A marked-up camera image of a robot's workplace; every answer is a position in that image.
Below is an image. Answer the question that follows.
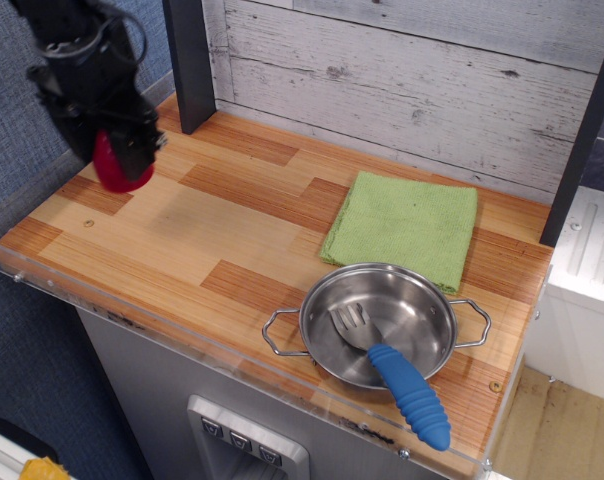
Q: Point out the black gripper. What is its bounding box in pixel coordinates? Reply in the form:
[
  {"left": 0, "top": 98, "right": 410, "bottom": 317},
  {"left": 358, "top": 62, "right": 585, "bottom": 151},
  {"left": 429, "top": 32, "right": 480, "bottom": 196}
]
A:
[{"left": 27, "top": 19, "right": 167, "bottom": 180}]

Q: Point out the red toy strawberry food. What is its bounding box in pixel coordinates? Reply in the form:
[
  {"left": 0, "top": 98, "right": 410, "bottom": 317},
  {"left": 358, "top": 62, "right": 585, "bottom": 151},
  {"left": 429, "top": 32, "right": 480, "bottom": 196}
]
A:
[{"left": 92, "top": 130, "right": 154, "bottom": 193}]

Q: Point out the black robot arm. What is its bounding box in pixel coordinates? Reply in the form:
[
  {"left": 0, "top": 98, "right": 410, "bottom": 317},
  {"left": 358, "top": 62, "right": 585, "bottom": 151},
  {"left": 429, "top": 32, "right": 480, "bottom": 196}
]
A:
[{"left": 13, "top": 1, "right": 166, "bottom": 193}]

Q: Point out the clear acrylic table guard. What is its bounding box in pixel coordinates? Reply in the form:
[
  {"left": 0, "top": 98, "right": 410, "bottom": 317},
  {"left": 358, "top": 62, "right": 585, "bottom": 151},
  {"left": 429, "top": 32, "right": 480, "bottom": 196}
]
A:
[{"left": 0, "top": 98, "right": 551, "bottom": 479}]

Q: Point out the grey toy cabinet front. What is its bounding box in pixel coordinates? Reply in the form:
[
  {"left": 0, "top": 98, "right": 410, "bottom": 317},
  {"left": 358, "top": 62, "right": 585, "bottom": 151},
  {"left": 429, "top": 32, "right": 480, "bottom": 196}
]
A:
[{"left": 79, "top": 311, "right": 439, "bottom": 479}]

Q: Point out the silver dispenser button panel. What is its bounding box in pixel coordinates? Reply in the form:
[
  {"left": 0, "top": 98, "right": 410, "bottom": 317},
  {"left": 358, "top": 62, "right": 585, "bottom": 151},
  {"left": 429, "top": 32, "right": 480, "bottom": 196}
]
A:
[{"left": 187, "top": 395, "right": 311, "bottom": 479}]

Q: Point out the green folded cloth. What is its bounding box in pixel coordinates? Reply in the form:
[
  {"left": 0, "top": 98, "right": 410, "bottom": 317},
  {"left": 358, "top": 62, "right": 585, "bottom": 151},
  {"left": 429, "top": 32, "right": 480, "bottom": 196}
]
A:
[{"left": 320, "top": 171, "right": 478, "bottom": 294}]

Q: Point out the yellow object bottom left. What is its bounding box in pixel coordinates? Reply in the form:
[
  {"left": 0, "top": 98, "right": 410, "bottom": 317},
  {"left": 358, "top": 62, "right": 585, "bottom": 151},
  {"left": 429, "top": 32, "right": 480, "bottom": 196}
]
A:
[{"left": 18, "top": 457, "right": 72, "bottom": 480}]

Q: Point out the stainless steel pot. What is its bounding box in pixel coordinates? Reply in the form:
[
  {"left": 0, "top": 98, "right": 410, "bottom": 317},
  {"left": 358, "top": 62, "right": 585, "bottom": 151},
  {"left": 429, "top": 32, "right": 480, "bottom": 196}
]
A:
[{"left": 262, "top": 263, "right": 492, "bottom": 390}]

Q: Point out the white toy sink counter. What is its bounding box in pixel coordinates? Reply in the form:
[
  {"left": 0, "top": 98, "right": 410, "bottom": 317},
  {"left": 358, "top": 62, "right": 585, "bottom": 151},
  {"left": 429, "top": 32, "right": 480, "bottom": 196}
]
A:
[{"left": 524, "top": 187, "right": 604, "bottom": 398}]

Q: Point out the dark grey left post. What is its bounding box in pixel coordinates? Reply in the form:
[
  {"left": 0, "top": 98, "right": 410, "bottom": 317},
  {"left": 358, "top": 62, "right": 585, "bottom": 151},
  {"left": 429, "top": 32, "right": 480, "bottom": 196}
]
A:
[{"left": 162, "top": 0, "right": 216, "bottom": 134}]

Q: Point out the dark grey post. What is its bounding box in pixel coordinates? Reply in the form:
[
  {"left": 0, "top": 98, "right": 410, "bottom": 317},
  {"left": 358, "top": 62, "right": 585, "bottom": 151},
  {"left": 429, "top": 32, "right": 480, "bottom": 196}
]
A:
[
  {"left": 539, "top": 57, "right": 604, "bottom": 247},
  {"left": 162, "top": 0, "right": 216, "bottom": 134}
]

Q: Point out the blue handled metal fork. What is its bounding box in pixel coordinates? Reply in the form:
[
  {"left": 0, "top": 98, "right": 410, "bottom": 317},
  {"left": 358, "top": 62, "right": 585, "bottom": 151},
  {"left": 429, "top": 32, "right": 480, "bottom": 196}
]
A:
[{"left": 329, "top": 304, "right": 451, "bottom": 451}]

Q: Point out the dark grey right post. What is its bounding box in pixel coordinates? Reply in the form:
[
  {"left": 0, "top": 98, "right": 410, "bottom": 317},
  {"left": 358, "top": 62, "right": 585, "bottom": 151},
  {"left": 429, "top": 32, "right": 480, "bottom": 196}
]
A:
[{"left": 539, "top": 57, "right": 604, "bottom": 247}]

